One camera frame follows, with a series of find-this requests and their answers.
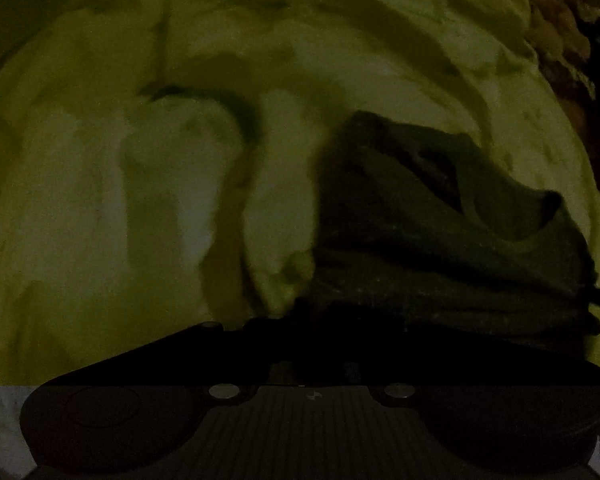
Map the dark dotted small cloth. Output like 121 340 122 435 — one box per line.
292 110 600 361

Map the white floral blanket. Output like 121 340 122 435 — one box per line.
0 0 600 386

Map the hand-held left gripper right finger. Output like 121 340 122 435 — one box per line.
300 317 600 387

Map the patterned crumpled cloth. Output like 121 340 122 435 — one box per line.
522 0 598 101

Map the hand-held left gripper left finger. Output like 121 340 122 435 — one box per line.
40 317 302 387

